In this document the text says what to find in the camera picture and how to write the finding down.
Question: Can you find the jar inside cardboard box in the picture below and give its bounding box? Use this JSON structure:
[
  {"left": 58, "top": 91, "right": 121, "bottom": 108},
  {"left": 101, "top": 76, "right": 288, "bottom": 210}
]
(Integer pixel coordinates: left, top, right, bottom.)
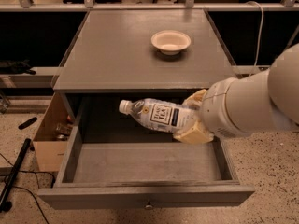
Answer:
[{"left": 55, "top": 123, "right": 72, "bottom": 136}]

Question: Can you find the grey wooden cabinet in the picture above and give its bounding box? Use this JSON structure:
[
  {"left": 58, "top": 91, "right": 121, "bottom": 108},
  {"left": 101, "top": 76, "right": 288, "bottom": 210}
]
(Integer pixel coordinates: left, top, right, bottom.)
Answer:
[{"left": 53, "top": 9, "right": 235, "bottom": 116}]

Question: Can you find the brown cardboard box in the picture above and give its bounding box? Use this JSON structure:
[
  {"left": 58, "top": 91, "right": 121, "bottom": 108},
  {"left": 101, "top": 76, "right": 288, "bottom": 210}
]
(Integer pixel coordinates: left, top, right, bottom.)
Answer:
[{"left": 33, "top": 93, "right": 74, "bottom": 172}]

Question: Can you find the round metal drawer knob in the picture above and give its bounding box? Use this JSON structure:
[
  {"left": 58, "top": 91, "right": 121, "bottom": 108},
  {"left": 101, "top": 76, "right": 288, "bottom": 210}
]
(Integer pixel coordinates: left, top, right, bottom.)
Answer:
[{"left": 144, "top": 202, "right": 153, "bottom": 210}]

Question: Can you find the open grey top drawer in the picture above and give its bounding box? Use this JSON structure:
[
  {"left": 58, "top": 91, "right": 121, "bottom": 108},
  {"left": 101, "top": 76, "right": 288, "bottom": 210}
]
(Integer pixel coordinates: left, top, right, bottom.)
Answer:
[{"left": 38, "top": 97, "right": 254, "bottom": 209}]

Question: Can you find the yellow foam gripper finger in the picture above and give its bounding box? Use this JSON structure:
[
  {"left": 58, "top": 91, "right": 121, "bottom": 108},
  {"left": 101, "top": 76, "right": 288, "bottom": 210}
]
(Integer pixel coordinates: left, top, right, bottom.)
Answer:
[
  {"left": 173, "top": 120, "right": 214, "bottom": 145},
  {"left": 183, "top": 89, "right": 207, "bottom": 107}
]

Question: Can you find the white paper bowl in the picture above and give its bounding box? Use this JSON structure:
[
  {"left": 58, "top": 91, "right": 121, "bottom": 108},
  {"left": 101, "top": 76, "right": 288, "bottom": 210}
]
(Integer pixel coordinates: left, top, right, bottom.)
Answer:
[{"left": 151, "top": 30, "right": 191, "bottom": 55}]

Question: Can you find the black floor cable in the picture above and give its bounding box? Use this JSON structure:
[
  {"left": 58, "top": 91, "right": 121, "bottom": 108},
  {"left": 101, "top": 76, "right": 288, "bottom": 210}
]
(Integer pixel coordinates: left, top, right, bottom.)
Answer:
[{"left": 0, "top": 152, "right": 56, "bottom": 224}]

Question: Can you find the white hanging cable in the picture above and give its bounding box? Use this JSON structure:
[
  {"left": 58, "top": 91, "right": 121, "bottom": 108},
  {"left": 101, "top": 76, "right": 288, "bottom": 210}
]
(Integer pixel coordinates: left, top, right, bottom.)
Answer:
[{"left": 246, "top": 0, "right": 265, "bottom": 77}]

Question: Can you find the clear plastic tea bottle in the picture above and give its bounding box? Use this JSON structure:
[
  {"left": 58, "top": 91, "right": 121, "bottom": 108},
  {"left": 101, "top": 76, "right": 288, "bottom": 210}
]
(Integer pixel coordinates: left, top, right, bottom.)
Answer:
[{"left": 119, "top": 98, "right": 199, "bottom": 133}]

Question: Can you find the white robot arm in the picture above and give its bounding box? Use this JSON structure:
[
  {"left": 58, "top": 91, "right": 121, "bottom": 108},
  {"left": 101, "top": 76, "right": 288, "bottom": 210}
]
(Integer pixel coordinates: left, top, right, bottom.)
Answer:
[{"left": 173, "top": 44, "right": 299, "bottom": 144}]

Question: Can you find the black pole on floor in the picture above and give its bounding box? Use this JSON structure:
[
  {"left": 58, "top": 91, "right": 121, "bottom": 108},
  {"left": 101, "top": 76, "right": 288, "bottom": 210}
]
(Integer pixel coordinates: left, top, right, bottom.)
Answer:
[{"left": 0, "top": 138, "right": 31, "bottom": 212}]

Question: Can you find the black bag on ledge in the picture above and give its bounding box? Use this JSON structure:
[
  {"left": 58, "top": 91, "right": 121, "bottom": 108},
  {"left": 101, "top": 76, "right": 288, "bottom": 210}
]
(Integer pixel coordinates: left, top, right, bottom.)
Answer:
[{"left": 0, "top": 60, "right": 36, "bottom": 75}]

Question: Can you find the small black marker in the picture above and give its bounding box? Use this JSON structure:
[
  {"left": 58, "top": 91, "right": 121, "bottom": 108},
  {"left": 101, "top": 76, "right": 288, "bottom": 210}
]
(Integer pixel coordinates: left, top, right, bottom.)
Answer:
[{"left": 18, "top": 117, "right": 37, "bottom": 130}]

